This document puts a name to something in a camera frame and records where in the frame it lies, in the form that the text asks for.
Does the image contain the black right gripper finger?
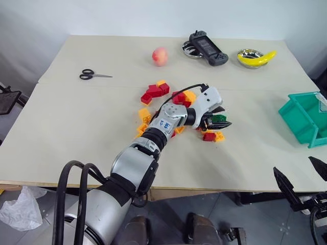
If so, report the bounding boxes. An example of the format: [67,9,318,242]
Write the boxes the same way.
[308,156,327,182]
[273,166,299,205]

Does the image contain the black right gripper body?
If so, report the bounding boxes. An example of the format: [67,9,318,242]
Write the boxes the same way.
[291,191,327,213]

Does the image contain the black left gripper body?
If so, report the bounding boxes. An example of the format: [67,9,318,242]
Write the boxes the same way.
[201,114,214,132]

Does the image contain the teal plastic bin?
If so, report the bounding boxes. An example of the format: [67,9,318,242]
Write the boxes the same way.
[278,91,327,149]

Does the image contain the yellow banana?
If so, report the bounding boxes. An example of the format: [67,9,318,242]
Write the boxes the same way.
[237,50,278,66]

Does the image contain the black handheld game controller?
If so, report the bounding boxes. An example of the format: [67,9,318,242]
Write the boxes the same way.
[188,30,229,67]

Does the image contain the steel bowl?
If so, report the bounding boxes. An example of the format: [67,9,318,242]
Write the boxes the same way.
[237,48,269,69]
[182,40,203,59]

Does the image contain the clear label card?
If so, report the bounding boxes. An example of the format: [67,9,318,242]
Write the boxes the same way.
[314,92,327,113]

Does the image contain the pink peach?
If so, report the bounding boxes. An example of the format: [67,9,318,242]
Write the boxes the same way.
[152,47,169,67]

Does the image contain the dark rounded shape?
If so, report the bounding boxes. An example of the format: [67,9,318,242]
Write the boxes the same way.
[184,212,219,245]

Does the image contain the black mesh chair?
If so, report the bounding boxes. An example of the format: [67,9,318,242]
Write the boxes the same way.
[0,82,29,116]

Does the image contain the white plastic bag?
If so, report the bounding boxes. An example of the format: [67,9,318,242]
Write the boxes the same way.
[0,185,43,232]

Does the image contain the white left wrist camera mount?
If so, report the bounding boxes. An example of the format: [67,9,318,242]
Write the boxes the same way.
[192,86,224,130]

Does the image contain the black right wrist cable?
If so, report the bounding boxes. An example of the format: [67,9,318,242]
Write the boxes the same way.
[309,205,327,234]

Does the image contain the black table frame bar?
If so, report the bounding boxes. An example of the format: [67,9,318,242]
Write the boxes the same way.
[236,191,319,207]

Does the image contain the thin black left wrist cable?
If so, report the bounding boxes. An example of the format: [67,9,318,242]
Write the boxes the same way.
[152,83,209,121]

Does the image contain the black handled scissors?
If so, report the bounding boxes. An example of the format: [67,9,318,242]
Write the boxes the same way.
[79,68,113,81]

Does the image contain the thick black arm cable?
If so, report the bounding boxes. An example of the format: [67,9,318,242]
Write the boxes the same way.
[52,160,89,245]
[75,163,108,245]

